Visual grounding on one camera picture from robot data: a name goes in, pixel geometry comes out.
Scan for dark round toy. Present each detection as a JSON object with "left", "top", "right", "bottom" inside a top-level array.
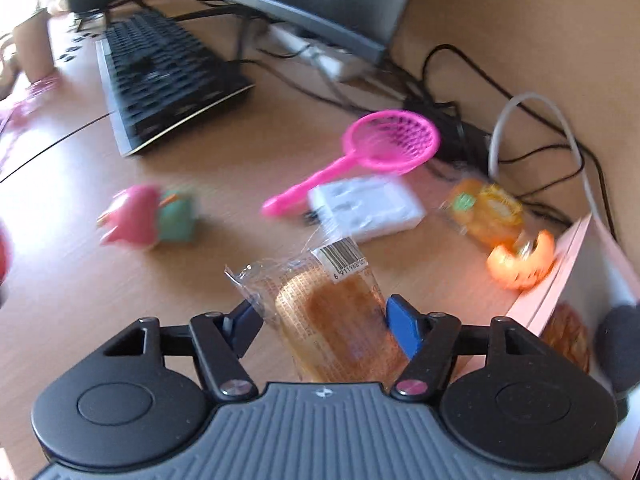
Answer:
[{"left": 594, "top": 302, "right": 640, "bottom": 396}]

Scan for white power strip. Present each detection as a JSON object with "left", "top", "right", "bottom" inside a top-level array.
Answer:
[{"left": 267, "top": 25, "right": 368, "bottom": 83}]

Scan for orange toy piece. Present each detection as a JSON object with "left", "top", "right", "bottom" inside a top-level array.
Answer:
[{"left": 486, "top": 230, "right": 557, "bottom": 291}]

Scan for pink toy strainer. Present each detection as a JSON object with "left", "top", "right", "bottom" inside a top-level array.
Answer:
[{"left": 261, "top": 110, "right": 442, "bottom": 219}]

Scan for black power adapter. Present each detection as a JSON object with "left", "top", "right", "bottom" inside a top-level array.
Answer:
[{"left": 405, "top": 100, "right": 493, "bottom": 166}]

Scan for pink and green toy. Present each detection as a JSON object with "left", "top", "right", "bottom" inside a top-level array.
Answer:
[{"left": 97, "top": 184, "right": 198, "bottom": 252}]

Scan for pink cardboard box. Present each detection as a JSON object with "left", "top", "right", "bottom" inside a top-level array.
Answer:
[{"left": 505, "top": 212, "right": 640, "bottom": 480}]

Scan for red toy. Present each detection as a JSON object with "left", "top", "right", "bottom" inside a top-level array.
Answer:
[{"left": 0, "top": 220, "right": 13, "bottom": 286}]

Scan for pink plastic wrapper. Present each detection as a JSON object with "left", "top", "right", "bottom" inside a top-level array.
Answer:
[{"left": 0, "top": 72, "right": 61, "bottom": 131}]

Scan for brown toy pastry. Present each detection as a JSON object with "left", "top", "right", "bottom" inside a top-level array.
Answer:
[{"left": 542, "top": 302, "right": 591, "bottom": 373}]

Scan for orange juice toy packet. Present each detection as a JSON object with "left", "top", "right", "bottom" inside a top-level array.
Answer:
[{"left": 440, "top": 177, "right": 526, "bottom": 251}]

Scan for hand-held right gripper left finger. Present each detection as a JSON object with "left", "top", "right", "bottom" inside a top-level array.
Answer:
[{"left": 102, "top": 300, "right": 266, "bottom": 403}]

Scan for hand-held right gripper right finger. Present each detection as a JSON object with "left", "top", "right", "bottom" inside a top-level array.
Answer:
[{"left": 385, "top": 294, "right": 546, "bottom": 403}]

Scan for black computer monitor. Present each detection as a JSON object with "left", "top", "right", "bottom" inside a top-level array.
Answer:
[{"left": 145, "top": 0, "right": 426, "bottom": 63}]

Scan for packaged bread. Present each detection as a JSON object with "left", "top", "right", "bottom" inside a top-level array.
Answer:
[{"left": 224, "top": 240, "right": 411, "bottom": 393}]

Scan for white rectangular pack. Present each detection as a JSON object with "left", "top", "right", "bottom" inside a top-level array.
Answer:
[{"left": 307, "top": 176, "right": 427, "bottom": 243}]

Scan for black computer keyboard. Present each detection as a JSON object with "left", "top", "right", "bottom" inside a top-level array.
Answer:
[{"left": 95, "top": 10, "right": 256, "bottom": 157}]

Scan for brown cup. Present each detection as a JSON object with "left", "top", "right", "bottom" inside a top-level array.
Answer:
[{"left": 12, "top": 7, "right": 56, "bottom": 83}]

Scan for black cable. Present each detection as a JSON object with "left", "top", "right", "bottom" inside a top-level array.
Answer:
[{"left": 422, "top": 44, "right": 616, "bottom": 231}]

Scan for grey cable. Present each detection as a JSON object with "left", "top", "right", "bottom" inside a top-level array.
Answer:
[{"left": 487, "top": 92, "right": 613, "bottom": 241}]

